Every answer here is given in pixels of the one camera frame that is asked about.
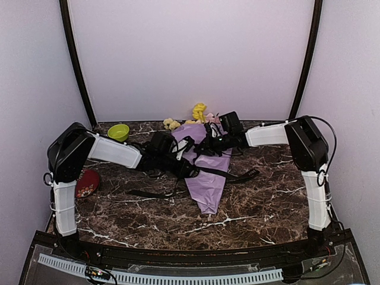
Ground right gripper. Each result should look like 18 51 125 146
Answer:
194 132 233 157

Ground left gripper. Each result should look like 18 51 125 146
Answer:
157 153 194 178

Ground yellow daisy bunch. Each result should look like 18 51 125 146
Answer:
163 118 196 131

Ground yellow rose stem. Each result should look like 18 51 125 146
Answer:
192 103 207 124

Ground black printed ribbon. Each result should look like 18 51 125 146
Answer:
127 164 260 199

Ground pink wrapping paper sheet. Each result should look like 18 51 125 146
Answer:
172 123 232 214

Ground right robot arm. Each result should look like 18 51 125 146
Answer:
194 112 333 232

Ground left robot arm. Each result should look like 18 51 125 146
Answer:
47 122 199 259

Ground green plastic bowl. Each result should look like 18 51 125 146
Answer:
107 123 130 143

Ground red floral dish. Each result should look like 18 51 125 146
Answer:
75 169 100 198

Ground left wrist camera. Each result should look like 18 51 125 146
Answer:
150 131 176 154

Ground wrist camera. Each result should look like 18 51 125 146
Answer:
150 131 176 154
219 111 243 135

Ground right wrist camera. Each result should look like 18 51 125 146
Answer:
219 111 243 135

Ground right black frame post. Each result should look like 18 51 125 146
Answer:
288 0 323 119

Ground black frame post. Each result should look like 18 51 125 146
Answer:
59 0 97 128
288 0 323 119

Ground black front rail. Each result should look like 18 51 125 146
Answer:
32 230 354 270

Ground white slotted cable duct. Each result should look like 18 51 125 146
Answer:
37 254 283 284

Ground left black frame post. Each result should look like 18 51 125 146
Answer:
59 0 97 128

